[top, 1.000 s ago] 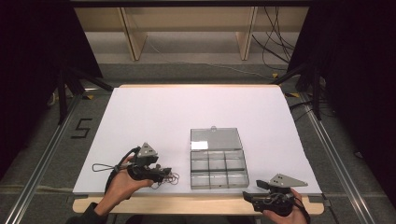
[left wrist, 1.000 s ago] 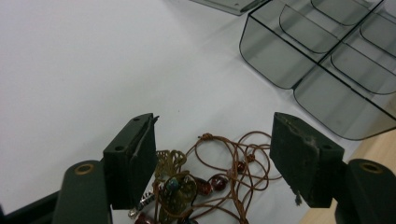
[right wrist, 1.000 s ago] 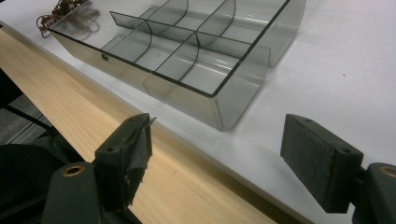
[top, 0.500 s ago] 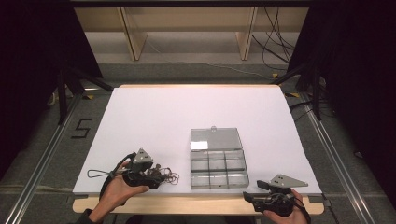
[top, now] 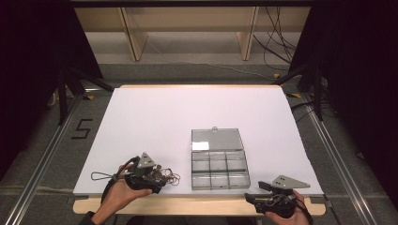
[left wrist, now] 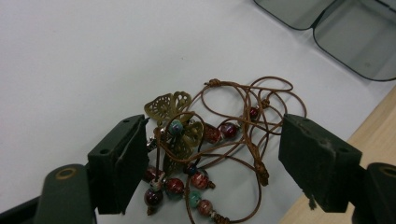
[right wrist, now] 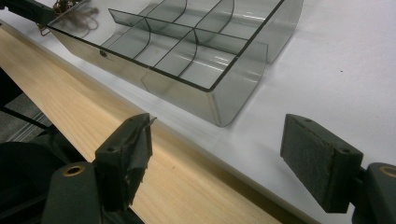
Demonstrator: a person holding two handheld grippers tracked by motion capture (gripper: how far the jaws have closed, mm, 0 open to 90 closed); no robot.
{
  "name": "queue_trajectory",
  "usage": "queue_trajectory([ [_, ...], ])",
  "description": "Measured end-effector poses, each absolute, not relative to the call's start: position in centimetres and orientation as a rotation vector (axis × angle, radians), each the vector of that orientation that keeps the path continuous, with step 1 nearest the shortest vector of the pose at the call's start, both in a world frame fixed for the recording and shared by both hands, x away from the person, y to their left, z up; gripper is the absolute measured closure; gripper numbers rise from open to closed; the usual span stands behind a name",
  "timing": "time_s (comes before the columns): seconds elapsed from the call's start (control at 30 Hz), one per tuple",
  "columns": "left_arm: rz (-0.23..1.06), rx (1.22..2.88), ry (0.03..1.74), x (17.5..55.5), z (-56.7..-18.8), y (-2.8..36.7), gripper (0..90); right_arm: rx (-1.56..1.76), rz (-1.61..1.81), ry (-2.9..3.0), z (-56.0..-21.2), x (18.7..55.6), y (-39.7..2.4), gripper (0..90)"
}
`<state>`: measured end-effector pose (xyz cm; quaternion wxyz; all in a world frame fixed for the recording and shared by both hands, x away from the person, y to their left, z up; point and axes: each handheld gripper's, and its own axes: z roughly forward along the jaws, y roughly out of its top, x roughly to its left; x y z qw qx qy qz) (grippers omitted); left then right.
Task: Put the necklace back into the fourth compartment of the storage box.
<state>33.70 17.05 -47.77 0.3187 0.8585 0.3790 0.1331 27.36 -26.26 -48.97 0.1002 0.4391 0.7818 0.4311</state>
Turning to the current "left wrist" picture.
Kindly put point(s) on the wooden table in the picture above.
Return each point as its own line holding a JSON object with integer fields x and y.
{"x": 373, "y": 137}

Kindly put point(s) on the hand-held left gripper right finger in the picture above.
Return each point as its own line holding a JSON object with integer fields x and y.
{"x": 317, "y": 161}

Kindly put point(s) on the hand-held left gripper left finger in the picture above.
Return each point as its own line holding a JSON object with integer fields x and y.
{"x": 121, "y": 161}

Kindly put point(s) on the grey transparent compartment box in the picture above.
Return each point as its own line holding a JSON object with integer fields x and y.
{"x": 348, "y": 34}

